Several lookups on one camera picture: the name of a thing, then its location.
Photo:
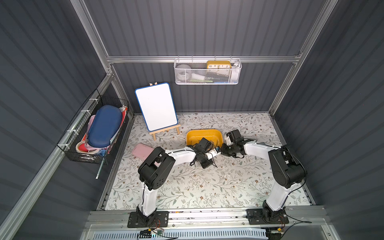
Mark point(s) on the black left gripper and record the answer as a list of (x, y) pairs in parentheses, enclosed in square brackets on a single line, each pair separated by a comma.
[(205, 160)]

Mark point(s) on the wooden easel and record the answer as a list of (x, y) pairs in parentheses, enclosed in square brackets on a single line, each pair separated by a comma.
[(166, 129)]

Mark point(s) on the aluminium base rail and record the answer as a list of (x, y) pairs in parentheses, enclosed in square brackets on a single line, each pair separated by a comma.
[(201, 218)]

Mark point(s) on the white wire wall basket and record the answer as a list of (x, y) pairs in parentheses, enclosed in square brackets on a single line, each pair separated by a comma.
[(195, 72)]

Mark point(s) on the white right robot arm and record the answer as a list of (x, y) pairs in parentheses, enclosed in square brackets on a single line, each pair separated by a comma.
[(287, 169)]

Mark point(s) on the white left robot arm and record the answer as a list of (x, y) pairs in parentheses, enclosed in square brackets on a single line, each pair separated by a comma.
[(154, 171)]

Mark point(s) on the pink phone case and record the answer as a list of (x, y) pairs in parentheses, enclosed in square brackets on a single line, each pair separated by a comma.
[(141, 152)]

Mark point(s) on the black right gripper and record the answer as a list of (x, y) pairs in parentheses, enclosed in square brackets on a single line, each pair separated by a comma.
[(227, 150)]

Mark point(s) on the black wire side basket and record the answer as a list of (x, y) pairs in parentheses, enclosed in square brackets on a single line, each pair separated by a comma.
[(75, 146)]

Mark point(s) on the yellow plastic storage box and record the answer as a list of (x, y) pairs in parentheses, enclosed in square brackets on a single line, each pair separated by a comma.
[(213, 135)]

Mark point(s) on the blue oval case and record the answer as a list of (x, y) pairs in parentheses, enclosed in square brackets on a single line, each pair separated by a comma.
[(105, 125)]

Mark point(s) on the yellow clock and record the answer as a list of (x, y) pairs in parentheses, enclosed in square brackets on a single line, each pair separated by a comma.
[(219, 64)]

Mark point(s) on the white board with blue frame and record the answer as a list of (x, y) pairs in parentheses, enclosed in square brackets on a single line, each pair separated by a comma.
[(143, 96)]

